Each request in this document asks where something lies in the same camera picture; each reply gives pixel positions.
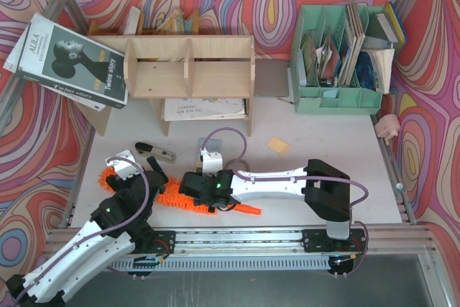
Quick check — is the orange microfiber duster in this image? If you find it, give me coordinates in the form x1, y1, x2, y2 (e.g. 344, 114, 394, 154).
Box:
96, 165, 262, 216

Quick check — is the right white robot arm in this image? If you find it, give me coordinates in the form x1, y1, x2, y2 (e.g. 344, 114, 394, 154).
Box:
179, 159, 351, 240

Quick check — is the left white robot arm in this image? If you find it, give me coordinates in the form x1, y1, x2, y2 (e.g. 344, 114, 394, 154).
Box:
6, 157, 172, 306

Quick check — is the wooden bookshelf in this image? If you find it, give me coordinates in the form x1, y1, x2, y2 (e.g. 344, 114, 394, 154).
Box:
92, 35, 256, 135

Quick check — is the grey black stapler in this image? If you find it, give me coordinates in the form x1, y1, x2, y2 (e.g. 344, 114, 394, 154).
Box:
134, 142, 177, 164

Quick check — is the white notebook under shelf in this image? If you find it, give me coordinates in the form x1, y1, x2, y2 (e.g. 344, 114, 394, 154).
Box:
164, 98, 246, 122

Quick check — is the yellow sticky note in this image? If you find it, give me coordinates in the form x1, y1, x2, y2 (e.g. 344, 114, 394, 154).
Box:
267, 137, 290, 156

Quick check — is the pencil by organizer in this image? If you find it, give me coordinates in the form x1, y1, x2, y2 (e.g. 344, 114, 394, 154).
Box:
276, 97, 294, 104

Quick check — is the brown board behind shelf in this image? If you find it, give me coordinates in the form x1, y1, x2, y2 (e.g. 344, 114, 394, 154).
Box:
254, 59, 289, 97

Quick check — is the black Twins story book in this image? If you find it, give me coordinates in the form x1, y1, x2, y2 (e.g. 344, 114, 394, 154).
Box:
16, 14, 128, 109

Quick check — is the white book under Twins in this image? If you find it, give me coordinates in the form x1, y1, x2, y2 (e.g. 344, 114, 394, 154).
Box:
3, 13, 107, 111

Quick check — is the green desk organizer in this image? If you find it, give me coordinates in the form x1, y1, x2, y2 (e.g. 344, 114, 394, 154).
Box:
290, 4, 382, 115

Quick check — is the grey hardcover book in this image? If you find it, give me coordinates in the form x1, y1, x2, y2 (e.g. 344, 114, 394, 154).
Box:
364, 13, 399, 49

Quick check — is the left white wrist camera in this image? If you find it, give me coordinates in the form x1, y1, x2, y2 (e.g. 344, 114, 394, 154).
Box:
105, 150, 140, 180

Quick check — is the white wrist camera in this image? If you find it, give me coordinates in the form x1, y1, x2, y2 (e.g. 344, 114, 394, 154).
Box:
105, 150, 140, 180
201, 149, 224, 176

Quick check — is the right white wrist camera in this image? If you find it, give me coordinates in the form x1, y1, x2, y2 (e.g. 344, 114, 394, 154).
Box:
201, 149, 224, 176

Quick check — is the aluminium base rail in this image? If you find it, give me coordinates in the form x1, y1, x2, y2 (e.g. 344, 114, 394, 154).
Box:
45, 226, 438, 272

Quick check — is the pink wall hook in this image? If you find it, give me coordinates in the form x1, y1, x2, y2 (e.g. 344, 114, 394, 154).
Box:
374, 114, 400, 145

